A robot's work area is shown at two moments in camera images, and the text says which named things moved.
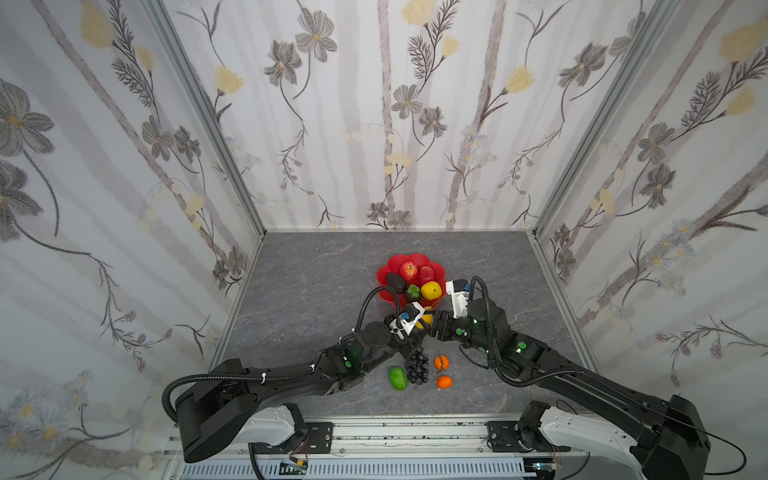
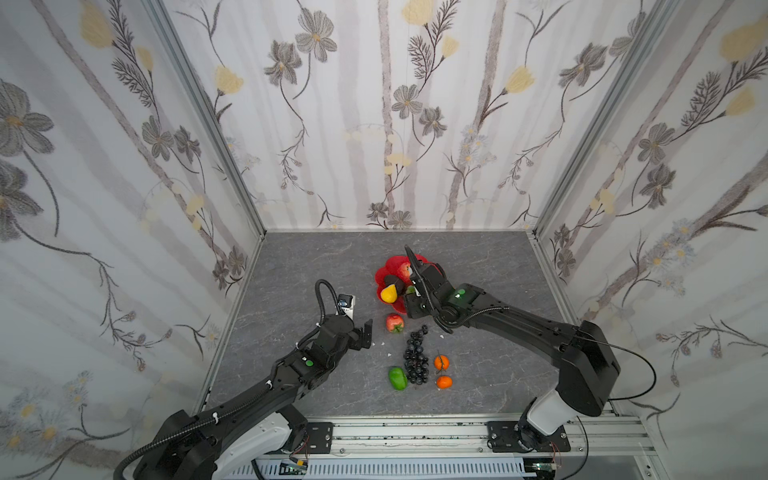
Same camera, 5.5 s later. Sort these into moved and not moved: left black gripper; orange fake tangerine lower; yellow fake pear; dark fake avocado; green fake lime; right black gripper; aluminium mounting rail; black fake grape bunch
Moved: left black gripper; yellow fake pear; right black gripper
Not moved: black fake grape bunch; dark fake avocado; orange fake tangerine lower; green fake lime; aluminium mounting rail
